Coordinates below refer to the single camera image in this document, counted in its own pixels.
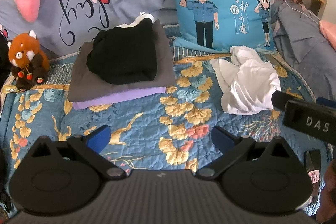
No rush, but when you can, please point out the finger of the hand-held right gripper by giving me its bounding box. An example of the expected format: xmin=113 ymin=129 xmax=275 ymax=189
xmin=316 ymin=97 xmax=336 ymax=109
xmin=271 ymin=90 xmax=289 ymax=111

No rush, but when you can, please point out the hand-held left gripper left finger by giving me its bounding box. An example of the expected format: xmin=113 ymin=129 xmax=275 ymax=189
xmin=28 ymin=125 xmax=127 ymax=180

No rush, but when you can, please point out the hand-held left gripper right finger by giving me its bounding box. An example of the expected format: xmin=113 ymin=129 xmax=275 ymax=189
xmin=196 ymin=126 xmax=300 ymax=180

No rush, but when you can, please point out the purple folded garment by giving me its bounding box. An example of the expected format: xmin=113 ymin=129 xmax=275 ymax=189
xmin=72 ymin=86 xmax=166 ymax=110

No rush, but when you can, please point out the black phone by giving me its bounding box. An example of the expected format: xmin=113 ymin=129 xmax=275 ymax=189
xmin=304 ymin=149 xmax=321 ymax=185

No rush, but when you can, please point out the blue floral quilt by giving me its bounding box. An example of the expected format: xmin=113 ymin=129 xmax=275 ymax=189
xmin=0 ymin=46 xmax=328 ymax=188

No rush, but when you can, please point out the grey-blue bed sheet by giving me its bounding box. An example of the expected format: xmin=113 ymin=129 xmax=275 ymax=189
xmin=270 ymin=0 xmax=336 ymax=98

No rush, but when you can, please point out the pink cloth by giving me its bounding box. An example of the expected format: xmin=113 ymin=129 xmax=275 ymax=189
xmin=319 ymin=20 xmax=336 ymax=50

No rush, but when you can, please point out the black folded garment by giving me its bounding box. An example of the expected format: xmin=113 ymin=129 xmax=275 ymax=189
xmin=86 ymin=18 xmax=156 ymax=84

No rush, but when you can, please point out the grey folded garment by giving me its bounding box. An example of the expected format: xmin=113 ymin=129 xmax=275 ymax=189
xmin=68 ymin=19 xmax=176 ymax=103

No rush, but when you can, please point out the red panda plush toy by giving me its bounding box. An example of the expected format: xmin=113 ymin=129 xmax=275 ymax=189
xmin=7 ymin=30 xmax=50 ymax=90

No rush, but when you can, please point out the blue cartoon print cushion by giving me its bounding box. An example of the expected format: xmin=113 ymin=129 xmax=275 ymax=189
xmin=165 ymin=0 xmax=276 ymax=54

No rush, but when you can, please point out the white collared garment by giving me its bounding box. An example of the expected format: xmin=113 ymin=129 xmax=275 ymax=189
xmin=117 ymin=12 xmax=155 ymax=29

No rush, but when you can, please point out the black jacket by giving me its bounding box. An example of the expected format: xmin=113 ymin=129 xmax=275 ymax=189
xmin=0 ymin=36 xmax=11 ymax=68

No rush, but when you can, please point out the white cable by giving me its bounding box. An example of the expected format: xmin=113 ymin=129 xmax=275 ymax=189
xmin=283 ymin=0 xmax=322 ymax=23

